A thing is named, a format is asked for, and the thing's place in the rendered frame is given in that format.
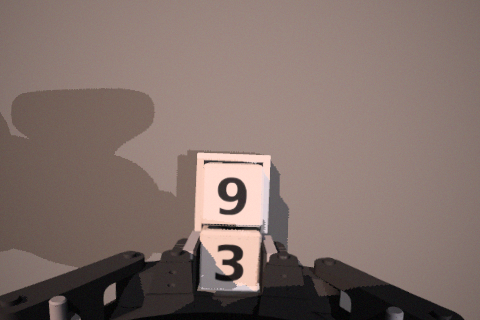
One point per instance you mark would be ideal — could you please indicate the cream rectangular tray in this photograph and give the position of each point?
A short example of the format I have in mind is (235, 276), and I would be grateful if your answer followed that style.
(203, 158)

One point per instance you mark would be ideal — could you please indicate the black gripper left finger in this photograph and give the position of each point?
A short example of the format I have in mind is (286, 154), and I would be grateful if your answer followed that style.
(79, 294)

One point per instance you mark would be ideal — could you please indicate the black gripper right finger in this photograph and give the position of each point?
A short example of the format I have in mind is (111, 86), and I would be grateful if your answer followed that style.
(284, 294)

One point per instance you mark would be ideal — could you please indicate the peach calendar cube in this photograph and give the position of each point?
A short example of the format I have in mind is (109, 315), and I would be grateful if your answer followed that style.
(232, 194)
(230, 258)

